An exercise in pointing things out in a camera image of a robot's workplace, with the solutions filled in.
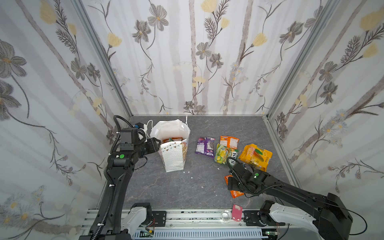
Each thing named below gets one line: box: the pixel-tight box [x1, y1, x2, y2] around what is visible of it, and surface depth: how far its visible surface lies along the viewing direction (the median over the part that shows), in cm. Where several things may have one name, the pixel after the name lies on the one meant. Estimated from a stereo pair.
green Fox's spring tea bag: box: [214, 143, 239, 167], surface depth 97 cm
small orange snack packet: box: [219, 135, 240, 150], surface depth 104 cm
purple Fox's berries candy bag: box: [195, 137, 215, 159], surface depth 100 cm
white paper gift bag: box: [149, 119, 191, 173], surface depth 85 cm
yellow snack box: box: [239, 144, 273, 172], surface depth 94 cm
